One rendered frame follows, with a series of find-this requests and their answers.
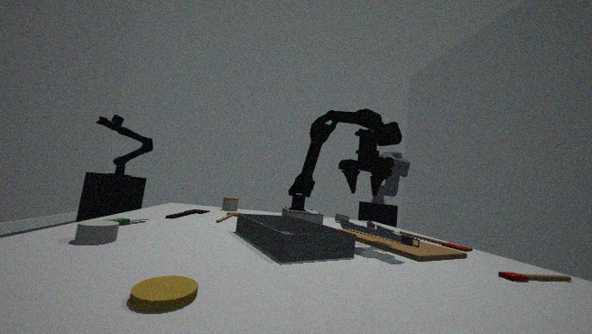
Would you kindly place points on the tan flat round disc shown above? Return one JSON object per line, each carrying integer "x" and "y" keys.
{"x": 164, "y": 293}

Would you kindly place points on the wooden board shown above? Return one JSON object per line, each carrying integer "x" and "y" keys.
{"x": 426, "y": 252}

